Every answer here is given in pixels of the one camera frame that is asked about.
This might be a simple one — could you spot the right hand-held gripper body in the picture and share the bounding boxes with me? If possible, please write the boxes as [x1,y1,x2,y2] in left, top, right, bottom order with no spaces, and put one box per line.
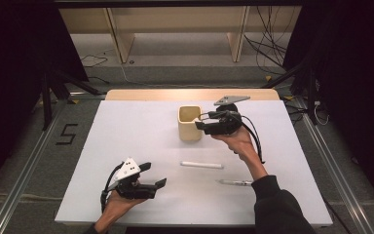
[204,95,251,136]

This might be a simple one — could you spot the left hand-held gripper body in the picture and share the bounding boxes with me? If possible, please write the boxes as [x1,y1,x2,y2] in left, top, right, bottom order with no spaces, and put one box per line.
[105,157,159,200]

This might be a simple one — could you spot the cream square cup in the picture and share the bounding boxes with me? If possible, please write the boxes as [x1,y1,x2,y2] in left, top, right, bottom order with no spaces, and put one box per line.
[177,105,204,142]

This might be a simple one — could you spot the white pen with blue ends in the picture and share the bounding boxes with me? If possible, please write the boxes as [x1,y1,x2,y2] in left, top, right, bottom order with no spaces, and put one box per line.
[179,160,225,170]

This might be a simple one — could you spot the clear ballpoint pen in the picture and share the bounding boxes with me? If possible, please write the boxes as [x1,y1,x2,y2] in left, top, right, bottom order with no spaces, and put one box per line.
[216,178,254,187]

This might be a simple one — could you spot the person's right hand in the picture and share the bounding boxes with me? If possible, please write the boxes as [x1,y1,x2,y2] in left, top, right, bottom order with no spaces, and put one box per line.
[211,127,263,171]

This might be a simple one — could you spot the person's left hand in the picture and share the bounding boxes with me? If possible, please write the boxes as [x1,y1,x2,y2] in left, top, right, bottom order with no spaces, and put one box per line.
[100,190,147,223]

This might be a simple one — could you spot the white table sheet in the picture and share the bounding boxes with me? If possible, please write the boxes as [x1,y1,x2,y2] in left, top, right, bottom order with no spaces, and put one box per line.
[54,99,334,227]

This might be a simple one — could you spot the wooden table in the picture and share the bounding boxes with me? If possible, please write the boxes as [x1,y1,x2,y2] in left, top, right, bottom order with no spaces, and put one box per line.
[105,89,281,101]

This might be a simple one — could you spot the black metal stand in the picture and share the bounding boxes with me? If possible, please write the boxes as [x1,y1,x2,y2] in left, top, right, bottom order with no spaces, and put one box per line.
[261,59,319,127]
[40,69,103,131]

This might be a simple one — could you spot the light wooden shelf unit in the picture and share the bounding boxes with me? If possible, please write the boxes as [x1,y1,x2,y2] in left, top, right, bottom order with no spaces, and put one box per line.
[57,5,303,64]

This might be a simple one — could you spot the black overhead bar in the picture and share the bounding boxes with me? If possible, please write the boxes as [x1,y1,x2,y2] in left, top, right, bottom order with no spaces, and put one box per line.
[53,0,306,8]

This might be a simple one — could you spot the black curtain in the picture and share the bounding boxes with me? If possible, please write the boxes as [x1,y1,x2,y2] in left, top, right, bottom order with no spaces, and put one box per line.
[281,0,374,215]
[0,0,91,200]

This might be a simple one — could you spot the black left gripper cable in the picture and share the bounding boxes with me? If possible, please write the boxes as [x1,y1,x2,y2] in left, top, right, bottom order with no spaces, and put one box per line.
[99,162,125,213]

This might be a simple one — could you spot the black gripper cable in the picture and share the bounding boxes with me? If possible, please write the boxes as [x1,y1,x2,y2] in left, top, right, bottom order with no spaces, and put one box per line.
[240,114,267,165]
[99,162,125,213]

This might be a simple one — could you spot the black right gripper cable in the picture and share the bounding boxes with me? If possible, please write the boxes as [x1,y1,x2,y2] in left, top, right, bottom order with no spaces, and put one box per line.
[240,114,267,165]

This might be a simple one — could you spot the tangle of black floor cables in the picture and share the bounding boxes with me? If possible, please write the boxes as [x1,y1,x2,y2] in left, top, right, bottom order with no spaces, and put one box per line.
[243,6,290,76]

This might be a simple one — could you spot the white plug with cable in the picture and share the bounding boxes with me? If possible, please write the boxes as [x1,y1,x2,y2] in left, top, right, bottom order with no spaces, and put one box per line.
[314,100,329,127]

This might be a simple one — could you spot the aluminium floor rail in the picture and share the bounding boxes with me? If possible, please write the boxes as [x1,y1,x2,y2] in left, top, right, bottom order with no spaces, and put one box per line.
[293,97,374,234]
[0,100,67,234]

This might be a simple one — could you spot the thin black floor cable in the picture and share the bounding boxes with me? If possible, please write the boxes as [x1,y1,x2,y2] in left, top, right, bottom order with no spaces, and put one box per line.
[79,53,110,85]

